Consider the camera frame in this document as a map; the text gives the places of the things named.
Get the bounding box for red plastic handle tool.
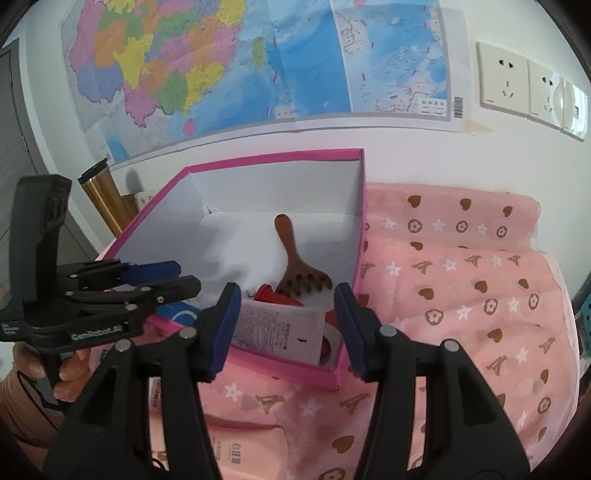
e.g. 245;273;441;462
253;283;346;370

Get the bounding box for pink lotion tube white cap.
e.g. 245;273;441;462
148;377;288;479

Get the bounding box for brown wooden comb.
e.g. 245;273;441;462
274;214;332;299

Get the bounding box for blue white medicine box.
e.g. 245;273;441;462
155;302;201;327

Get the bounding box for white tape roll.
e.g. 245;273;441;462
320;323;342;367

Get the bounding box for white pink printed tube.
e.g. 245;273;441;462
232;300;325;365

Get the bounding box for left hand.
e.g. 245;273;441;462
11;343;93;402

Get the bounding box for gold thermos cup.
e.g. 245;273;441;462
78;159;138;237

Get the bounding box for pink cardboard box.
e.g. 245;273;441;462
94;147;371;392

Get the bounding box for pink patterned cloth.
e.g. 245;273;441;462
199;183;578;479

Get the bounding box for white door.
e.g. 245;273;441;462
0;38;107;296

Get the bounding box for blue plastic shelf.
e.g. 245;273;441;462
574;295;590;356

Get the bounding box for colourful wall map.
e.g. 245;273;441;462
61;1;473;163

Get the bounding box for white wall sockets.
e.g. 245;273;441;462
477;42;590;141

